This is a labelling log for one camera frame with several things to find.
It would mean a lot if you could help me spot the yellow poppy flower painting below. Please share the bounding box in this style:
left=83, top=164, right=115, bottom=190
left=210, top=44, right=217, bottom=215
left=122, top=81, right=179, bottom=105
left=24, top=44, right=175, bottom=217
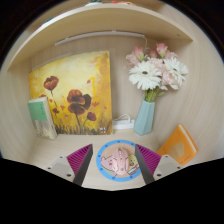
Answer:
left=28, top=50, right=114, bottom=136

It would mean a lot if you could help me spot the green covered book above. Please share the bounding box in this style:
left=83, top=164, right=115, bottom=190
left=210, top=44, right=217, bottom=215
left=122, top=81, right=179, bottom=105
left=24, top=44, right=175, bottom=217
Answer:
left=26, top=96, right=58, bottom=140

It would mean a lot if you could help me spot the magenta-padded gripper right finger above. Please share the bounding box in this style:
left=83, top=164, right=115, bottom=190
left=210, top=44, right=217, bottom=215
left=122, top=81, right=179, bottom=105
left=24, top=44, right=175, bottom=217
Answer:
left=134, top=143, right=183, bottom=185

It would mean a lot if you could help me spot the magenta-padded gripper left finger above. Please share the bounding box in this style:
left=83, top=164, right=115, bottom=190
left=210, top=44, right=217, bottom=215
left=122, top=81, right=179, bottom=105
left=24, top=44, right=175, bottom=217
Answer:
left=45, top=143, right=94, bottom=187

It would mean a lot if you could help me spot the round blue-rimmed cartoon mouse pad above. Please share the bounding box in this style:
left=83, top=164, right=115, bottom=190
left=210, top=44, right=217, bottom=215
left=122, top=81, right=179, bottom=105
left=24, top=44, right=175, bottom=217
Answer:
left=96, top=139, right=143, bottom=183

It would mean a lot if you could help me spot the white power strip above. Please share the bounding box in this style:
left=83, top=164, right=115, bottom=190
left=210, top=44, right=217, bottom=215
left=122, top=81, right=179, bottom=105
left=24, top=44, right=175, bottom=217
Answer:
left=112, top=119, right=136, bottom=130

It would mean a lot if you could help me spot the white and pink flower bouquet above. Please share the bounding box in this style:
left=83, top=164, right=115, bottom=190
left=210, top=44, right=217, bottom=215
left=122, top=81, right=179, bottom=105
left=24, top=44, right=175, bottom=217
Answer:
left=125, top=42, right=190, bottom=103

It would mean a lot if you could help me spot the orange covered book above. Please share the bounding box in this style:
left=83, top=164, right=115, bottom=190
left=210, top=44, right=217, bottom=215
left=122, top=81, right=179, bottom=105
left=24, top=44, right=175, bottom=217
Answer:
left=156, top=123, right=199, bottom=167

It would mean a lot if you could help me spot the pink computer mouse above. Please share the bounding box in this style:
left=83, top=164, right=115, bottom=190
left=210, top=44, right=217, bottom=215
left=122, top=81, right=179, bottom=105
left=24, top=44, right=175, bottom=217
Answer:
left=111, top=147, right=130, bottom=177

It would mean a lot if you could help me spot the white power cable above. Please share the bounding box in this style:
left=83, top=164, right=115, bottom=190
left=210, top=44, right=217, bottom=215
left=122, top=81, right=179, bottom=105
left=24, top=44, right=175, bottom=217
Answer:
left=113, top=113, right=133, bottom=124

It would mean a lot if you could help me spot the light blue faceted vase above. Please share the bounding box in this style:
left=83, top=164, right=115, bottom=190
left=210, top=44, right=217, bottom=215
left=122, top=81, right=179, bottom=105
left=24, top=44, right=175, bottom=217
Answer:
left=133, top=99, right=156, bottom=137

